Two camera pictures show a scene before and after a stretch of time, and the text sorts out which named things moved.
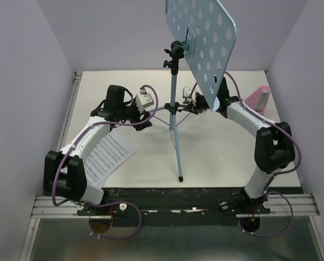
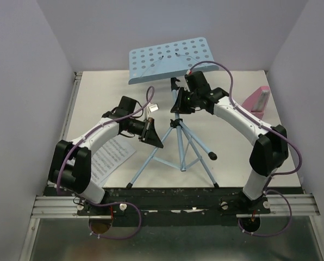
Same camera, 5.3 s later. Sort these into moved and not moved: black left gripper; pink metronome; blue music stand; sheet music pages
Moved: blue music stand; black left gripper
Not moved: pink metronome; sheet music pages
